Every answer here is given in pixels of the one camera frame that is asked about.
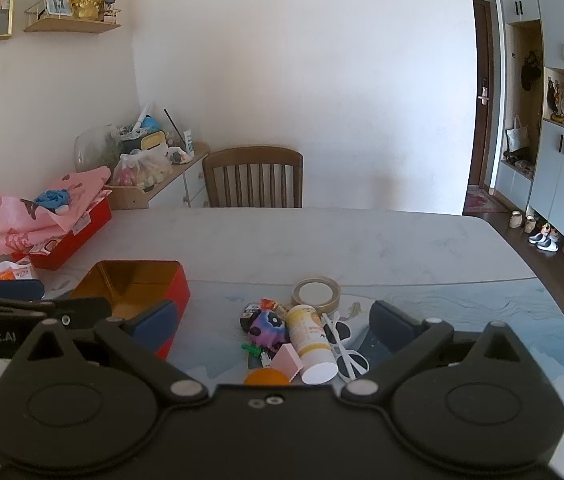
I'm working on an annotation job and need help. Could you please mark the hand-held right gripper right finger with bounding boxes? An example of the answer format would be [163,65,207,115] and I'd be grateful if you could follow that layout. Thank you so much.
[341,301,529,405]

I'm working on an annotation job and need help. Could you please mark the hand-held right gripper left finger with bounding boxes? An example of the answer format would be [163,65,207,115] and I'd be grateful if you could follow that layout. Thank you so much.
[26,300,210,404]

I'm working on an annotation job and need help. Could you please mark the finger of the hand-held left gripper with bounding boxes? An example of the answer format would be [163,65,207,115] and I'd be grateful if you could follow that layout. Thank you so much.
[0,276,46,302]
[42,297,113,331]

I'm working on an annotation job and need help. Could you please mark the red tin box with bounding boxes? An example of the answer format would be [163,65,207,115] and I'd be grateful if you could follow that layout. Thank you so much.
[68,260,193,361]

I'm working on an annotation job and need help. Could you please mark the white sunglasses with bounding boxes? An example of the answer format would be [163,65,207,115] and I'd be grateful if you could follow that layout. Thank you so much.
[321,312,371,381]

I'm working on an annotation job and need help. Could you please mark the white yellow cylindrical container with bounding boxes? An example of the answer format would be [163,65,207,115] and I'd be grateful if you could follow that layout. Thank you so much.
[285,303,339,386]

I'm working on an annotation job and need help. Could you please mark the beige tape roll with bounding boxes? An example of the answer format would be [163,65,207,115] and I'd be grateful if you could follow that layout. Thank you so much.
[290,276,341,311]

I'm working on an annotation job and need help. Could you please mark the pink block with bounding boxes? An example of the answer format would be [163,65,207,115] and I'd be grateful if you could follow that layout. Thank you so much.
[269,343,303,382]

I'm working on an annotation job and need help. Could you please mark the purple spiky toy ball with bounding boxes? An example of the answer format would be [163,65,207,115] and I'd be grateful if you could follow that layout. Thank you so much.
[247,310,291,351]

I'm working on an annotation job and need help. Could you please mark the orange ball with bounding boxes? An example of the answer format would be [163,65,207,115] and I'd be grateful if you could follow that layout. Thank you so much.
[244,368,289,387]

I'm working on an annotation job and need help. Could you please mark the tissue packet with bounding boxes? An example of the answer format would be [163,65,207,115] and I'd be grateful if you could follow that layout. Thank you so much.
[0,260,38,282]

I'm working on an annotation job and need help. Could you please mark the red box with white label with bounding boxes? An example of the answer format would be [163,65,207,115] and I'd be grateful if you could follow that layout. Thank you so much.
[12,195,113,271]

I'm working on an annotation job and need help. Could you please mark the red box with pink cloth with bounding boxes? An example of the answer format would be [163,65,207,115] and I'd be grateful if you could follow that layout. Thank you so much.
[0,167,113,257]

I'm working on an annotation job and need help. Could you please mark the blue plush toy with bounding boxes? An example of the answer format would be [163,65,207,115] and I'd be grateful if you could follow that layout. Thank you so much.
[34,188,73,215]

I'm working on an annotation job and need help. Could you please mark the white sideboard with wooden top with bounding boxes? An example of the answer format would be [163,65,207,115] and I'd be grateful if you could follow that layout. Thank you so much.
[106,140,211,211]

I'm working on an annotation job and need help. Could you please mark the patterned door rug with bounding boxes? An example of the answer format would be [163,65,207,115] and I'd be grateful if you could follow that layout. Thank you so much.
[463,185,511,215]

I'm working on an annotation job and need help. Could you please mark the clear plastic bag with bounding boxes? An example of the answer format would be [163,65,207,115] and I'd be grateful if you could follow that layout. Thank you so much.
[111,146,175,189]

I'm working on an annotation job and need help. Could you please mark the glass bowl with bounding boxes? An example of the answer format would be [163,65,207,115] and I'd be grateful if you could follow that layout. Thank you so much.
[74,123,123,174]

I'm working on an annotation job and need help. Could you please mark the beige shoes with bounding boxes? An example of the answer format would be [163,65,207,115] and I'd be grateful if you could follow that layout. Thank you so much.
[507,209,540,235]

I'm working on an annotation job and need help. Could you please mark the dark blue shoes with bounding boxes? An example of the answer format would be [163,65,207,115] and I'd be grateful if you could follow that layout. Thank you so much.
[528,227,560,253]

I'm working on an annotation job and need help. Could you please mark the brown wooden chair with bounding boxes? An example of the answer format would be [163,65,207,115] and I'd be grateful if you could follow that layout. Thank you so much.
[202,146,305,209]

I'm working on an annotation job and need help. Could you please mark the yellow green storage box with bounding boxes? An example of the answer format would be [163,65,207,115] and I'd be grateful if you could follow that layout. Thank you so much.
[120,129,169,153]

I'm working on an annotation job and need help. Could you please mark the white tote bag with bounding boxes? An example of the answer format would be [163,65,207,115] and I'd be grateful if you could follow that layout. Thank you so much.
[505,114,531,154]

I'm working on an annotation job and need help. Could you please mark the brown door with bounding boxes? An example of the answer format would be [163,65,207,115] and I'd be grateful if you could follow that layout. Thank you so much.
[466,0,496,198]

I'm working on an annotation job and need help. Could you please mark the grey wardrobe cabinet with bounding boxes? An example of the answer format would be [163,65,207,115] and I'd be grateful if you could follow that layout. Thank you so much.
[493,0,564,307]

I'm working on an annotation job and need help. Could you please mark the wooden wall shelf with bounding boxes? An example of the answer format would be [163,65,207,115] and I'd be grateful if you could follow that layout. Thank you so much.
[24,0,123,35]

